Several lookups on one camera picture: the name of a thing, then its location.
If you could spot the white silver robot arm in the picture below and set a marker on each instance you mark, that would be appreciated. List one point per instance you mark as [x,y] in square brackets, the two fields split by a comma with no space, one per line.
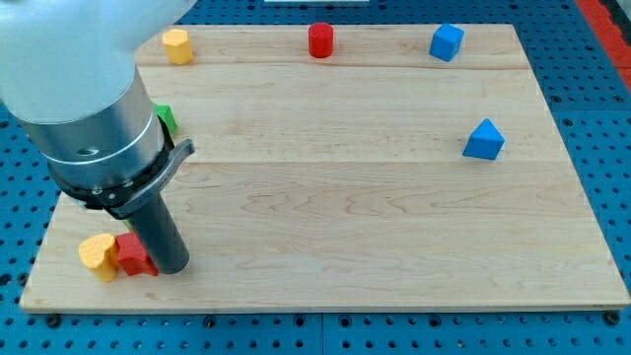
[69,76]

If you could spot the light wooden board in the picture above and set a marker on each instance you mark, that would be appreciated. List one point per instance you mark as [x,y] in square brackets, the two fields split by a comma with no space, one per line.
[339,185]

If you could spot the red cylinder block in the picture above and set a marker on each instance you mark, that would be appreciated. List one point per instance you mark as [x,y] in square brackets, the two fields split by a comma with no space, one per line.
[320,40]

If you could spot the green block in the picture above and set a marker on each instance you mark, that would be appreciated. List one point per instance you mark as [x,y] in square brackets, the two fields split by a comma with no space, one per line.
[166,115]

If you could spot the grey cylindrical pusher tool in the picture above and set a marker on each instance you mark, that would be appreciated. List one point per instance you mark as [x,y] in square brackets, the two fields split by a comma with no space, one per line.
[156,230]

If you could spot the blue triangular block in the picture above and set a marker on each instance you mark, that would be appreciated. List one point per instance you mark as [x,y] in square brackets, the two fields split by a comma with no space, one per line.
[485,141]

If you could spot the yellow hexagonal block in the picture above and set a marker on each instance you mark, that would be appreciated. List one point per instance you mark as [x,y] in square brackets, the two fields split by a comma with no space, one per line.
[177,46]

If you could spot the blue cube block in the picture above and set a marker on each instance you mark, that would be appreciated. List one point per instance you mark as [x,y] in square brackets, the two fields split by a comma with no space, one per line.
[446,42]

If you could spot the small green block sliver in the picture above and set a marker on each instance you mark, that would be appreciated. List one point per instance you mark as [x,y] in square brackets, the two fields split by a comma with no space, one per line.
[128,225]

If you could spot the yellow heart block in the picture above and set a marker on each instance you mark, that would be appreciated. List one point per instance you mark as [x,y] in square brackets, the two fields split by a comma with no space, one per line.
[99,254]

